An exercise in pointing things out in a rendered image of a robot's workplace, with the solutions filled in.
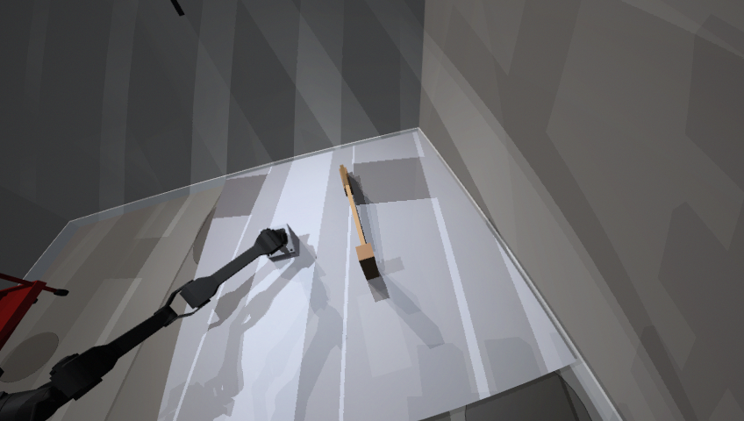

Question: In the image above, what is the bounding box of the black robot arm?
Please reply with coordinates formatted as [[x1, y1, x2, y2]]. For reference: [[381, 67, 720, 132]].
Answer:
[[0, 228, 289, 421]]

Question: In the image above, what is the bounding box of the long wooden bed rail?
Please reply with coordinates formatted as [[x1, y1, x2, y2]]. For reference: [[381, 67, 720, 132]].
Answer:
[[340, 164, 366, 245]]

